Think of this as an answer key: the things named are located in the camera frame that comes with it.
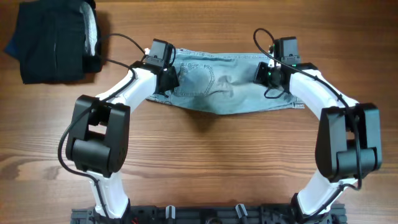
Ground black cable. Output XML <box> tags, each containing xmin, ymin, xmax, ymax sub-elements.
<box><xmin>57</xmin><ymin>32</ymin><xmax>147</xmax><ymax>218</ymax></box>
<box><xmin>252</xmin><ymin>27</ymin><xmax>363</xmax><ymax>215</ymax></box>

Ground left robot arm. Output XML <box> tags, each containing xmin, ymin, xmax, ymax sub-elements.
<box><xmin>58</xmin><ymin>39</ymin><xmax>179</xmax><ymax>223</ymax></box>

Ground left black cable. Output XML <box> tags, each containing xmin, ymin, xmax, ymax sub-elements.
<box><xmin>57</xmin><ymin>32</ymin><xmax>147</xmax><ymax>218</ymax></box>

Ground right black cable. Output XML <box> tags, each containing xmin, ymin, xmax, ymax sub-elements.
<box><xmin>252</xmin><ymin>27</ymin><xmax>363</xmax><ymax>215</ymax></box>

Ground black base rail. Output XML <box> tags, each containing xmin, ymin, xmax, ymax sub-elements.
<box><xmin>70</xmin><ymin>204</ymin><xmax>348</xmax><ymax>224</ymax></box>

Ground light blue denim shorts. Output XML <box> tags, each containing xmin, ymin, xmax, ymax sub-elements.
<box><xmin>147</xmin><ymin>48</ymin><xmax>305</xmax><ymax>115</ymax></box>

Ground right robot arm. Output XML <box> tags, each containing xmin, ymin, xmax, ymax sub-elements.
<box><xmin>254</xmin><ymin>37</ymin><xmax>382</xmax><ymax>223</ymax></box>

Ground black fabric storage bag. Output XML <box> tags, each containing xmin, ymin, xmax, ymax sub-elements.
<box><xmin>4</xmin><ymin>0</ymin><xmax>102</xmax><ymax>84</ymax></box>

